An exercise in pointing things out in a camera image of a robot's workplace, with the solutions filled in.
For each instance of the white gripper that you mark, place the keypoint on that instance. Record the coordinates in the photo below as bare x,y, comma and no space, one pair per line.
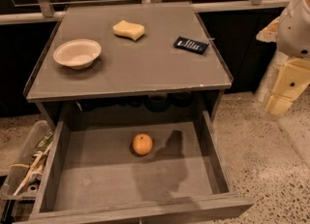
294,30

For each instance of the orange fruit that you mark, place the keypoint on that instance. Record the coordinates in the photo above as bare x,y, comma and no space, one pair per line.
142,144

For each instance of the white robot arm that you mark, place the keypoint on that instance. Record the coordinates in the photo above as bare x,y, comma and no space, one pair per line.
299,137

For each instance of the grey cabinet with counter top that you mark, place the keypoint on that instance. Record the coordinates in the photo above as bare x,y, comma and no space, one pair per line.
126,67

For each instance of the open grey top drawer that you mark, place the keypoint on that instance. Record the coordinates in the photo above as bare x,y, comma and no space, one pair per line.
93,175

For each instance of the dark blue snack packet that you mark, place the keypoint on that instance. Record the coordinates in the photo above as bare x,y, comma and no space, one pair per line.
190,45

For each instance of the yellow sponge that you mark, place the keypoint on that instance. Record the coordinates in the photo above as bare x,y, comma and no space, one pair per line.
129,30

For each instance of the white paper bowl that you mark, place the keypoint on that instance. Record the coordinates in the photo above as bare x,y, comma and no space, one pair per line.
77,54

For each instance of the clear plastic bin with clutter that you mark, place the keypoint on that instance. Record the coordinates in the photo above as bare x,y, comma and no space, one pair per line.
26,173

